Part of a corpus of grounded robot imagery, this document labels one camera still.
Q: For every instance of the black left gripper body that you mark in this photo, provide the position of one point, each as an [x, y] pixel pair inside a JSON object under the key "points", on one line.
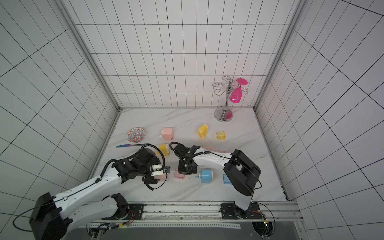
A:
{"points": [[148, 179]]}

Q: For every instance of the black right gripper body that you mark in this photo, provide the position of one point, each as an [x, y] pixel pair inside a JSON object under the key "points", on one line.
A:
{"points": [[186, 167]]}

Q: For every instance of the pink tray bottom row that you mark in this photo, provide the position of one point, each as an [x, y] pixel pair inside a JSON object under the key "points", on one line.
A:
{"points": [[178, 175]]}

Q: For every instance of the pink sharpener bottom row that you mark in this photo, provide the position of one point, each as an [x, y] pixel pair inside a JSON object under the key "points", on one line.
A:
{"points": [[161, 177]]}

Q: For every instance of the pink sharpener row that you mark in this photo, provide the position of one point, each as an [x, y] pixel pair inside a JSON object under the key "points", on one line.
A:
{"points": [[161, 177], [167, 134]]}

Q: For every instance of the yellow sharpener row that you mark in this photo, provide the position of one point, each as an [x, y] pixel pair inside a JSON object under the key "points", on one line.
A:
{"points": [[164, 149]]}

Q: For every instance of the pink sharpener top row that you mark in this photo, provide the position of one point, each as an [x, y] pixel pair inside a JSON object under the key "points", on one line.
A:
{"points": [[167, 134]]}

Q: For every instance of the yellow tray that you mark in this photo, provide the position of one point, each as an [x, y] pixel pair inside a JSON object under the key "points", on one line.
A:
{"points": [[220, 135]]}

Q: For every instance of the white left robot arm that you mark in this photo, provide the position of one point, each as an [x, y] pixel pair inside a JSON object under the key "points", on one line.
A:
{"points": [[55, 216]]}

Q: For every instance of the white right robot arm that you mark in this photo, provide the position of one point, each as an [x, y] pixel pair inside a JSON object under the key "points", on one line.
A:
{"points": [[242, 172]]}

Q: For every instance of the blue pencil sharpener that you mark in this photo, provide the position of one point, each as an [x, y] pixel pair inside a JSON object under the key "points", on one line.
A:
{"points": [[206, 176]]}

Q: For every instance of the blue transparent tray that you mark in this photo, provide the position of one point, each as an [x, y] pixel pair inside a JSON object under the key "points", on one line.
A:
{"points": [[226, 180]]}

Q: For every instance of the iridescent pen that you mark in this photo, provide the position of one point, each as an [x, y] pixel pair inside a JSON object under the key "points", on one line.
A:
{"points": [[131, 145]]}

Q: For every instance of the patterned ceramic bowl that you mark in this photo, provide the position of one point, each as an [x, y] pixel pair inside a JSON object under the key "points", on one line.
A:
{"points": [[136, 135]]}

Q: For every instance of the pink plastic wine glass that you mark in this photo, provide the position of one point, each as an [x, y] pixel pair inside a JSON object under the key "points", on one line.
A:
{"points": [[238, 90]]}

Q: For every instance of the chrome glass rack stand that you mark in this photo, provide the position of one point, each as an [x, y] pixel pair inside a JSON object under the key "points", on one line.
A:
{"points": [[223, 90]]}

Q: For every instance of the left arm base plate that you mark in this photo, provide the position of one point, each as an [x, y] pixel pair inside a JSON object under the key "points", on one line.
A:
{"points": [[129, 212]]}

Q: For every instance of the aluminium mounting rail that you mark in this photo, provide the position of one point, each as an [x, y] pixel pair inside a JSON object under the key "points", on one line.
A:
{"points": [[193, 212]]}

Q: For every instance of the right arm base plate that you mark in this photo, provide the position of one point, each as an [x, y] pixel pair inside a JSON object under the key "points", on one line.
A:
{"points": [[237, 211]]}

